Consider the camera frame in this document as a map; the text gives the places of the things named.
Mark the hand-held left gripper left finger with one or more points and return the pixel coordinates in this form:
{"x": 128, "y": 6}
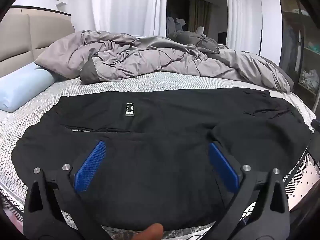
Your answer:
{"x": 90, "y": 165}

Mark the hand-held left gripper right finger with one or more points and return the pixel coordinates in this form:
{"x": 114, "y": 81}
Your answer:
{"x": 222, "y": 166}

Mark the black pants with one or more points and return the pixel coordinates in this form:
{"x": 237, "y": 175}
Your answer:
{"x": 160, "y": 160}

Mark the person's left hand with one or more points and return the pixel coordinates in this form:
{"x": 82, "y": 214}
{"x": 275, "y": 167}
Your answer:
{"x": 150, "y": 233}

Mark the hexagon patterned bed mattress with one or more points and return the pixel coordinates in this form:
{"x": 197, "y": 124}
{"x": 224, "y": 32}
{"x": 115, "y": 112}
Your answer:
{"x": 175, "y": 80}

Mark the light blue pillow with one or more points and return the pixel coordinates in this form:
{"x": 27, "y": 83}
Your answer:
{"x": 22, "y": 85}

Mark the grey duvet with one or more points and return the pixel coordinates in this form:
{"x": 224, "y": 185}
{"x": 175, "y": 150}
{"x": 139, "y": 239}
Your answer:
{"x": 140, "y": 55}

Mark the dark grey blanket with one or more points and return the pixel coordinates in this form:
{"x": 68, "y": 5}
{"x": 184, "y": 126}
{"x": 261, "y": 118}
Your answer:
{"x": 197, "y": 41}

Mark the beige padded headboard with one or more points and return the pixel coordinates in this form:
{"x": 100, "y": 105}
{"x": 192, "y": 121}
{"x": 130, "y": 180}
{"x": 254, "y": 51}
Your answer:
{"x": 20, "y": 37}

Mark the dark open wardrobe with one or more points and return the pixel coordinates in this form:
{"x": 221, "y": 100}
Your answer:
{"x": 300, "y": 42}

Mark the white curtain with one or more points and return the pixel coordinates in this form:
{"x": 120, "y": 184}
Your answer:
{"x": 241, "y": 15}
{"x": 125, "y": 5}

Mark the brown curtain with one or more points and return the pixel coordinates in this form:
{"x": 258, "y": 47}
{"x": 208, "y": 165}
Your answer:
{"x": 200, "y": 15}

